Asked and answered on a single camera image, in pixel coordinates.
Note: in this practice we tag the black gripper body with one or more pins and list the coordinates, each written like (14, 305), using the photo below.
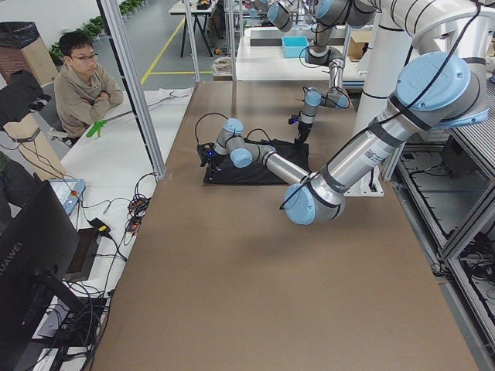
(302, 131)
(213, 161)

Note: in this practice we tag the black printed t-shirt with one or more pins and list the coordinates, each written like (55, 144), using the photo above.
(256, 174)

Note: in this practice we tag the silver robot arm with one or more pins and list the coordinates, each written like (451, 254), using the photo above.
(310, 197)
(328, 14)

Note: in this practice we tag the blue plastic bin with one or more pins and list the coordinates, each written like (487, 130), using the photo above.
(294, 47)

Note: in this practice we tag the white pillar with base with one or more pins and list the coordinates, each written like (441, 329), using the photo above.
(427, 70)

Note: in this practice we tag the green plastic tool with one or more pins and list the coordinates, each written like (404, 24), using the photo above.
(96, 128)

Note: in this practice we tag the teach pendant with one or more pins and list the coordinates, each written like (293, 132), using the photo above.
(69, 192)

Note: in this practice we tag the seated person in hoodie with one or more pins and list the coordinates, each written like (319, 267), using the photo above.
(84, 90)

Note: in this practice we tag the black computer monitor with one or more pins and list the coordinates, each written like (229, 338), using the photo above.
(36, 251)

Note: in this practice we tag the aluminium cage frame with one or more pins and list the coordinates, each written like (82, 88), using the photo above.
(115, 30)

